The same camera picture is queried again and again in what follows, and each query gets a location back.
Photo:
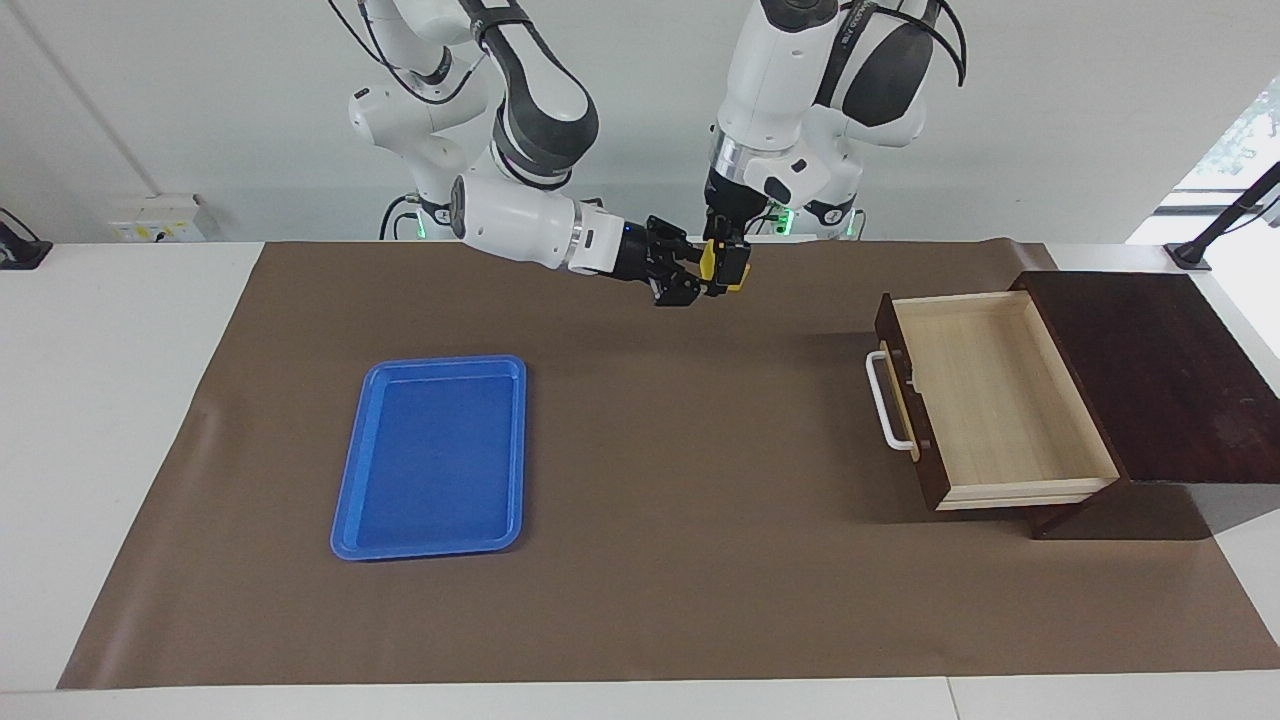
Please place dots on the white wall socket box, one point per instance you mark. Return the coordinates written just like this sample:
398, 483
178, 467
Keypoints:
160, 220

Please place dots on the yellow cube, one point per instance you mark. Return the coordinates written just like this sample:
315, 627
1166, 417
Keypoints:
707, 265

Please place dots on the brown table mat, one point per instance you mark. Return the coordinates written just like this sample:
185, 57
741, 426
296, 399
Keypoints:
650, 560

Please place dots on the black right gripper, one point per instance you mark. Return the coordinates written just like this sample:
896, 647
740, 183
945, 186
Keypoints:
640, 255

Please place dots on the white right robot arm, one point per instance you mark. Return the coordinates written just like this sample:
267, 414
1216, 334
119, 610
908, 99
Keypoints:
510, 180

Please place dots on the light wood drawer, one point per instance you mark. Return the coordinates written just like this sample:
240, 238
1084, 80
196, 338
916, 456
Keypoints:
1000, 400

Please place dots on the black camera stand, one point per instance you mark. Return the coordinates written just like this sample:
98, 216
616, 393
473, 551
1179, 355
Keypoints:
1225, 225

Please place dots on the dark brown wooden cabinet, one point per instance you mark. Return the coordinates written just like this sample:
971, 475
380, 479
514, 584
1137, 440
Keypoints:
1170, 380

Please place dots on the black clamp base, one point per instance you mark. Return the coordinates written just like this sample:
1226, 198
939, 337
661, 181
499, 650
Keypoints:
18, 250

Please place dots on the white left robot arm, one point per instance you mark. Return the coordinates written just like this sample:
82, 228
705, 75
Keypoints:
800, 90

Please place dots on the blue plastic tray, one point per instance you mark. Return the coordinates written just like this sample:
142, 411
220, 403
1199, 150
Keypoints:
430, 470

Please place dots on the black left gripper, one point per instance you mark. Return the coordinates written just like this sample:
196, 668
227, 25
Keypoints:
725, 210

